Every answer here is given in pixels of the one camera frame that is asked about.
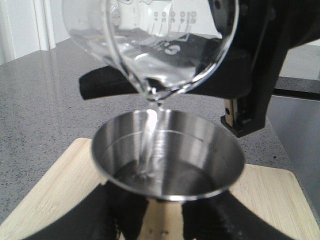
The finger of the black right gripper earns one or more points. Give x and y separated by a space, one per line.
104 82

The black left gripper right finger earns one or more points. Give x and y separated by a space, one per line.
223 217

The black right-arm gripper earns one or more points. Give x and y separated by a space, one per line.
266 31

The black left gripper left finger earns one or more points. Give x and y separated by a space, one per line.
107 213

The clear glass beaker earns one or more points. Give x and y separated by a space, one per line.
162 47

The steel double jigger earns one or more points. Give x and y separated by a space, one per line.
169 158

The light wooden cutting board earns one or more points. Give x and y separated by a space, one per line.
272 194

